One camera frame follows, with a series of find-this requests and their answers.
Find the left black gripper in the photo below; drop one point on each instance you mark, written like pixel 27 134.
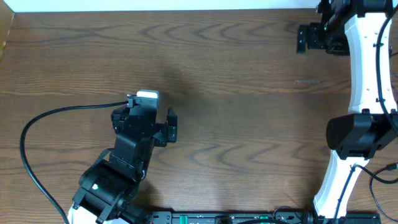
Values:
pixel 168 131

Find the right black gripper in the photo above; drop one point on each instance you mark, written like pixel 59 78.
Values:
pixel 313 30

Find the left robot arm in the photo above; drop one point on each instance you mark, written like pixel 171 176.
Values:
pixel 108 187

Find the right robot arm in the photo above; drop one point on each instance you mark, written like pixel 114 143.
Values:
pixel 360 30

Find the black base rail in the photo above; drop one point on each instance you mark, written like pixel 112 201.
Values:
pixel 282 214

